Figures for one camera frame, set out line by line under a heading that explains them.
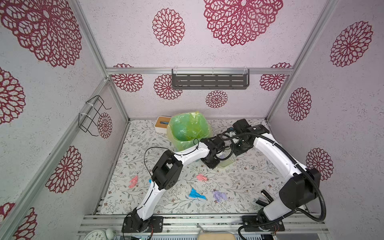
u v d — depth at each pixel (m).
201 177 0.89
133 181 0.87
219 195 0.82
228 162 0.96
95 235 0.67
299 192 0.44
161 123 1.10
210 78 0.96
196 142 0.66
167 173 0.54
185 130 0.96
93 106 0.78
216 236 0.69
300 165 0.45
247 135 0.58
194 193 0.83
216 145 0.74
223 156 0.87
